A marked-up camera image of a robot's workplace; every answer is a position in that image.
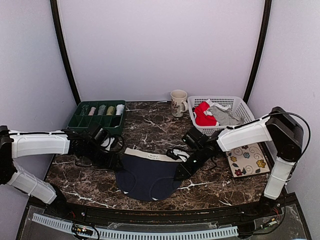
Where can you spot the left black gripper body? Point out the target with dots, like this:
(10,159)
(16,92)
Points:
(100,161)

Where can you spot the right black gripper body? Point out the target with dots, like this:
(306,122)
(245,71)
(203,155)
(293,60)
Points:
(200,158)

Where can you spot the navy underwear cream waistband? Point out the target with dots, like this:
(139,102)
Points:
(147,176)

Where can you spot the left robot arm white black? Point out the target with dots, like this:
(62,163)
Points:
(94,144)

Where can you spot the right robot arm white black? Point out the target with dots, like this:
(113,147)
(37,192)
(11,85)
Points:
(278,127)

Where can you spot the red underwear in basket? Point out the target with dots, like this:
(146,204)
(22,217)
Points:
(202,119)

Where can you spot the grey underwear in basket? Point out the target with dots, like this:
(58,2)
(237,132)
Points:
(223,114)

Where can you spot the green divided organizer tray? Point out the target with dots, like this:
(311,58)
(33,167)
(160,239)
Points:
(114,124)

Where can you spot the olive rolled cloth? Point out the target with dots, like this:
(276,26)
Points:
(110,111)

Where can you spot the pink rolled cloth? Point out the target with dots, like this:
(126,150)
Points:
(92,111)

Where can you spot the grey-green rolled cloth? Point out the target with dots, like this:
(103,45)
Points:
(101,109)

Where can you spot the white rolled cloth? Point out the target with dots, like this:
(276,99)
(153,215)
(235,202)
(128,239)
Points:
(119,109)

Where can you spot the patterned dark rolled cloth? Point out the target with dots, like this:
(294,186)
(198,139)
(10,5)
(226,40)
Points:
(84,110)

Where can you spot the white plastic basket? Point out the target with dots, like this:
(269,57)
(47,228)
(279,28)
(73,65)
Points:
(238,106)

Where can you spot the cream floral mug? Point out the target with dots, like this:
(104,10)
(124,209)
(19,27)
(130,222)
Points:
(179,103)

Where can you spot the floral square coaster tile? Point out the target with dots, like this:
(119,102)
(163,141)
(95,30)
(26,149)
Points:
(247,160)

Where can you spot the small green circuit board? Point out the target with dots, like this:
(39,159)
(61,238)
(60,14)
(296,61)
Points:
(81,231)

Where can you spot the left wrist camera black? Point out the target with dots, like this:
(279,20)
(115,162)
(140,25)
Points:
(114,143)

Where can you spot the black front rail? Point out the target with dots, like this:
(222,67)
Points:
(185,206)

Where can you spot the white slotted cable duct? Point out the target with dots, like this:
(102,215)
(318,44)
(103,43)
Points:
(126,231)

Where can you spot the left black frame post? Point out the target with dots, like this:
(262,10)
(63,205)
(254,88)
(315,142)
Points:
(63,50)

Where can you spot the black frame post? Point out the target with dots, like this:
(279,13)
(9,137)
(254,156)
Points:
(63,50)
(259,50)

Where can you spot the right black frame post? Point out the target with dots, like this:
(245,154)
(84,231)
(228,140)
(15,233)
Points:
(259,50)

